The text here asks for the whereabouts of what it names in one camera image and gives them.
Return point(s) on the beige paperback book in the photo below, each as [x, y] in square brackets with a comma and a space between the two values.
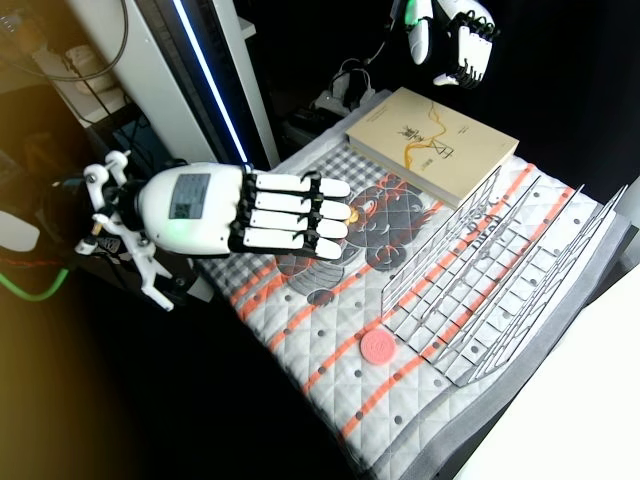
[430, 142]

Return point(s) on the quilt with printed bear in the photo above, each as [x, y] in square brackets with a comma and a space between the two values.
[325, 320]

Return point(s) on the grey power adapter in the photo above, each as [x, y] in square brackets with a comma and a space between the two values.
[345, 89]

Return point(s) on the pink toy cookie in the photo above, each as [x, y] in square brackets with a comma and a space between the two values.
[379, 346]

